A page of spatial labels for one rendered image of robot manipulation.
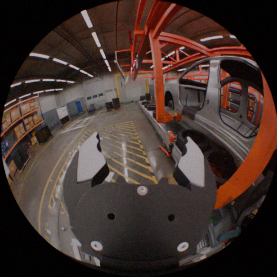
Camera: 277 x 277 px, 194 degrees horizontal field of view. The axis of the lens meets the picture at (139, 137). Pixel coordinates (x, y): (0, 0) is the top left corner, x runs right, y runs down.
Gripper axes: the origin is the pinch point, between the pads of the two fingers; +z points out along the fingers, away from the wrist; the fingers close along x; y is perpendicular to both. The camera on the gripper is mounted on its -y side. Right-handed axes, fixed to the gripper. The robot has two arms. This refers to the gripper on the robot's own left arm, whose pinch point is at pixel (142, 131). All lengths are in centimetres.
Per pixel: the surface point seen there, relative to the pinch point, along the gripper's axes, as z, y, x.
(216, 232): -51, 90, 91
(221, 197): -8, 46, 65
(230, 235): -49, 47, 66
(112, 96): 956, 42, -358
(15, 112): 89, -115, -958
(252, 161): -6, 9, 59
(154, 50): 176, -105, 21
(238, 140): 31, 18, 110
